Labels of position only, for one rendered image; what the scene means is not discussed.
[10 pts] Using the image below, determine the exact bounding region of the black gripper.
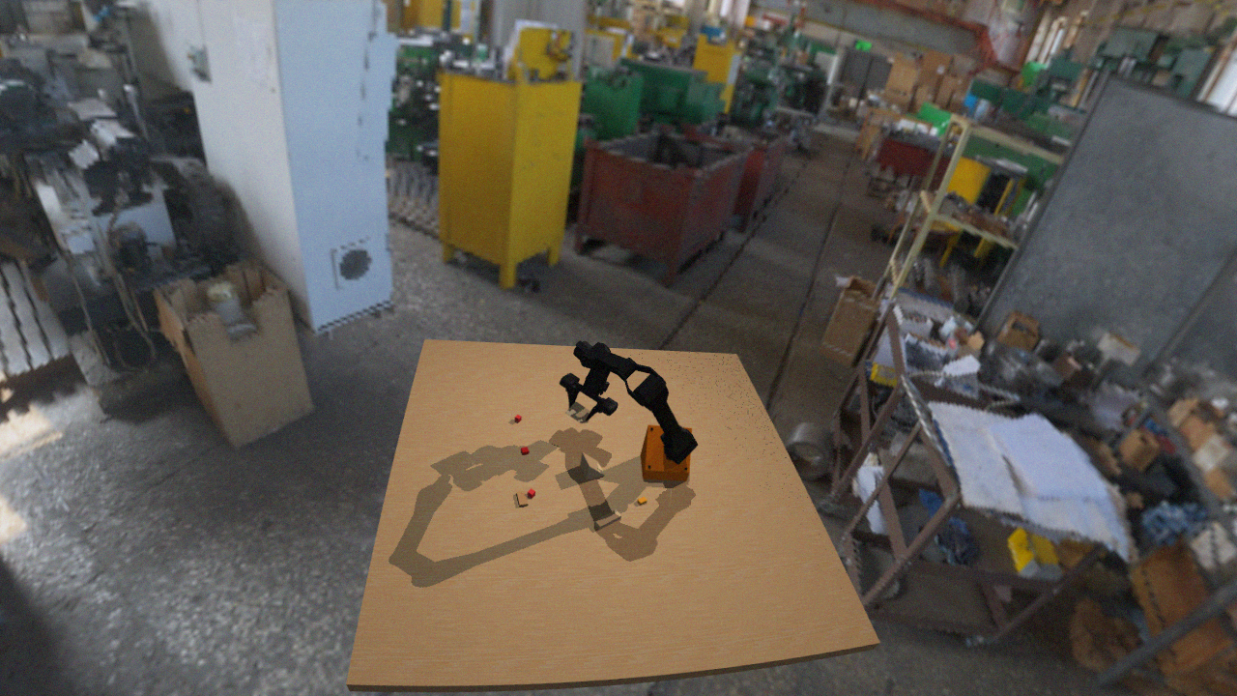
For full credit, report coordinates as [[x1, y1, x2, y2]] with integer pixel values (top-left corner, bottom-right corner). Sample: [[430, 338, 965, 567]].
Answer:
[[559, 373, 619, 422]]

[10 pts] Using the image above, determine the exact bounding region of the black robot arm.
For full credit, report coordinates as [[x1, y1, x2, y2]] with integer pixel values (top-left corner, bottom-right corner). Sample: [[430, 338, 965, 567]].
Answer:
[[573, 340, 698, 465]]

